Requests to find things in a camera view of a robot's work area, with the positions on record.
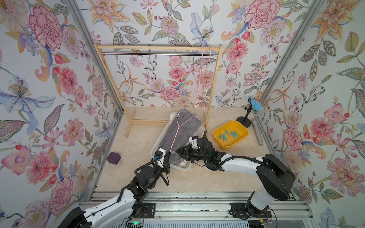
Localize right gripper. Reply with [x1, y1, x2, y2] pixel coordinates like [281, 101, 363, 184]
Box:
[176, 144, 210, 163]

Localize pink wire hanger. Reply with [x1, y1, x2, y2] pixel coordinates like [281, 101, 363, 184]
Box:
[202, 47, 212, 111]
[194, 46, 204, 109]
[169, 110, 196, 153]

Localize grey terry towel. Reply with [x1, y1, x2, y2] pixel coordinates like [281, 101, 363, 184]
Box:
[159, 108, 202, 165]

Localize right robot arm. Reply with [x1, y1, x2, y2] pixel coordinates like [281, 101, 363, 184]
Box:
[175, 136, 295, 220]

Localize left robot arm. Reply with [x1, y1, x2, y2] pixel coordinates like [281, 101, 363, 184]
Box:
[59, 159, 170, 228]

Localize white perforated plastic basket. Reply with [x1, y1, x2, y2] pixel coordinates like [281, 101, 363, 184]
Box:
[150, 112, 205, 171]

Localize yellow plastic bin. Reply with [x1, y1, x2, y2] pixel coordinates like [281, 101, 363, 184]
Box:
[213, 120, 249, 150]

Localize purple cube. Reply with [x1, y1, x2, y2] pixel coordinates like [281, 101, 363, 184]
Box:
[106, 152, 121, 165]

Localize black stand blue knob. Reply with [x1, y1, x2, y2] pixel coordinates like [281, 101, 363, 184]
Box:
[236, 96, 262, 128]

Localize silver metal cylinder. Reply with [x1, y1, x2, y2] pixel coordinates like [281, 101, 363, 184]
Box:
[252, 119, 263, 146]

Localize wooden clothes rack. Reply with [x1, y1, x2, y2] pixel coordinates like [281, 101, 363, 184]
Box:
[95, 44, 223, 136]

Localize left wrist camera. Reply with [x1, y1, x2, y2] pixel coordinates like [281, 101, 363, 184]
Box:
[154, 148, 166, 168]

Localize metal linear rail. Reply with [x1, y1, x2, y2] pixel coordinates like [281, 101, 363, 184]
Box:
[79, 191, 317, 228]

